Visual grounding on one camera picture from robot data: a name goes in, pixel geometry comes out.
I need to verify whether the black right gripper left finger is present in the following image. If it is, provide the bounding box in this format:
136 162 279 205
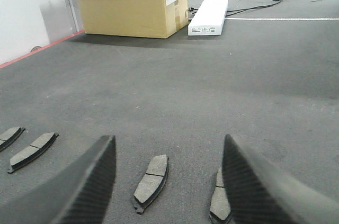
1 135 117 223

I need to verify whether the red conveyor frame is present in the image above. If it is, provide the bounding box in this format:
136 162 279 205
0 30 85 69

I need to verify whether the brake pad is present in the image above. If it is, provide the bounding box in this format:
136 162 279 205
133 154 169 214
0 127 25 151
209 167 232 223
7 132 59 174

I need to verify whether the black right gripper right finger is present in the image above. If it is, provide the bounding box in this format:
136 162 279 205
222 134 338 223

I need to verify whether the long white box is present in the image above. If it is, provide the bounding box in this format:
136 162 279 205
188 0 229 36

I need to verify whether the cardboard box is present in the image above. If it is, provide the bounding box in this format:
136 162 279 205
77 0 188 39

